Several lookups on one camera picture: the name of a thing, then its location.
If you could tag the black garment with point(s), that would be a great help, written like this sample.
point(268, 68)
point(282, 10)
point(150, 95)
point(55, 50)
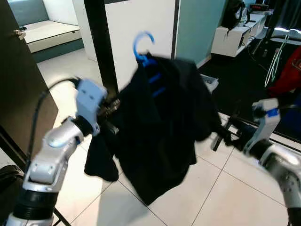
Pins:
point(160, 141)

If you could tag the blue plastic hanger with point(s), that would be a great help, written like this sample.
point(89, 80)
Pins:
point(146, 60)

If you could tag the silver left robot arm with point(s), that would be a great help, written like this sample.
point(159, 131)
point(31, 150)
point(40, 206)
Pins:
point(51, 155)

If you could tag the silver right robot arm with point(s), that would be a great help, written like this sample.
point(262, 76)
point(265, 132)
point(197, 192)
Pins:
point(282, 165)

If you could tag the teal plastic hanger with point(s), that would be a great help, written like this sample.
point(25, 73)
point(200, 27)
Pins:
point(277, 56)

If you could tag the grey ottoman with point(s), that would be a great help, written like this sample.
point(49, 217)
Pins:
point(210, 84)

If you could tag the red cloth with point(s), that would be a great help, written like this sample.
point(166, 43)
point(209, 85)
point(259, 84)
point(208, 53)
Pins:
point(287, 73)

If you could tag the white shelf unit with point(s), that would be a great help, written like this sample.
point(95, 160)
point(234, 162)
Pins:
point(230, 42)

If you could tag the white bed with dark base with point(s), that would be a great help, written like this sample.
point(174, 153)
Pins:
point(51, 33)

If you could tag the black bag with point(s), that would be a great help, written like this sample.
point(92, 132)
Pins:
point(233, 14)

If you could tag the black device with red display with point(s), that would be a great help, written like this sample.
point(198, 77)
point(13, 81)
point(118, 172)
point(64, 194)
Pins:
point(258, 7)

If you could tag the black curtain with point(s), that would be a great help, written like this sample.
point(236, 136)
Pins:
point(287, 12)

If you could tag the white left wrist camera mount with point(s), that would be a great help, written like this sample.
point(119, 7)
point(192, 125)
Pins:
point(91, 99)

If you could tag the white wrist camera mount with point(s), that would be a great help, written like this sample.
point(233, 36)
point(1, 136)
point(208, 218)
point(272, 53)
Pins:
point(91, 99)
point(265, 125)

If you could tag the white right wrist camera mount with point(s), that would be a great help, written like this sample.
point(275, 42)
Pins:
point(265, 125)

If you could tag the black door frame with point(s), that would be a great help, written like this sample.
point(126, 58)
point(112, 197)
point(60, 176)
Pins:
point(96, 37)

